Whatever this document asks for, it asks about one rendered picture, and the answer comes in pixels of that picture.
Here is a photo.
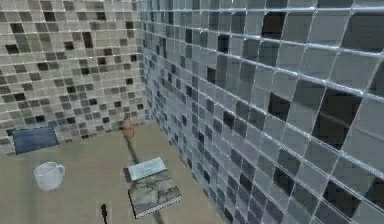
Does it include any pale blue small book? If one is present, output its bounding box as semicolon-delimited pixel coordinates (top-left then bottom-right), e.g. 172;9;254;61
123;156;168;183

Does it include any grey picture cover book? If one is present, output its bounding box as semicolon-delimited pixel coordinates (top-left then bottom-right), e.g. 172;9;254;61
127;170;184;220

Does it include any white mug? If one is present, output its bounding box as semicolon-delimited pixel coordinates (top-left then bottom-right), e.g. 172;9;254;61
33;161;66;192

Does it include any black utensil handle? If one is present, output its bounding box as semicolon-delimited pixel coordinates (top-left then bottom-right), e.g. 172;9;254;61
100;203;109;224

